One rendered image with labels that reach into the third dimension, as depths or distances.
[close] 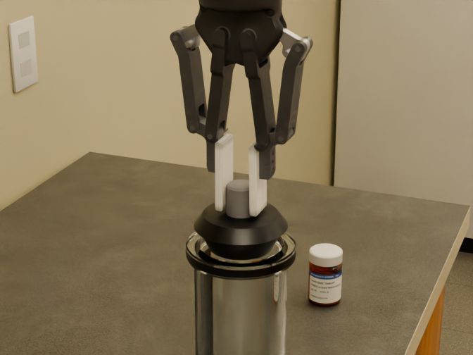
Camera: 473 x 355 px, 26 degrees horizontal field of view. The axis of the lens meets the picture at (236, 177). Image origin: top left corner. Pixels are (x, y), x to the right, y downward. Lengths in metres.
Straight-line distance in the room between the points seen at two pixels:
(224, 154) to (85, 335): 0.42
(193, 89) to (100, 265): 0.57
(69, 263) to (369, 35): 2.18
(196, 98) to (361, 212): 0.73
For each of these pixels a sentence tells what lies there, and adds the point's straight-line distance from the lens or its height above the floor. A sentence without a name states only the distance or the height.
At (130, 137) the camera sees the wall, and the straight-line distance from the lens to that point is 2.13.
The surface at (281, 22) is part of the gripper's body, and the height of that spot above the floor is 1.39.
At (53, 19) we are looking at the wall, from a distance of 1.82.
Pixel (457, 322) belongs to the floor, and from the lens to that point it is 3.29.
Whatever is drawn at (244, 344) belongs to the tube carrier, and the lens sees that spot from 1.01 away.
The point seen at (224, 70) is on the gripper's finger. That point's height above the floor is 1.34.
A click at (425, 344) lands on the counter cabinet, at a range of 1.65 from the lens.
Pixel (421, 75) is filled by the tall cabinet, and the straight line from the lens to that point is 3.50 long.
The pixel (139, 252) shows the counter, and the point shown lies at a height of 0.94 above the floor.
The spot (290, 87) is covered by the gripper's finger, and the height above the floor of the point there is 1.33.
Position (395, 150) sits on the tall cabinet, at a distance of 3.60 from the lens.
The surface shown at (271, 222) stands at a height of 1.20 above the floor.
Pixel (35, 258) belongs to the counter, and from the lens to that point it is 1.51.
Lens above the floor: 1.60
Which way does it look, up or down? 22 degrees down
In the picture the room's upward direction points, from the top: straight up
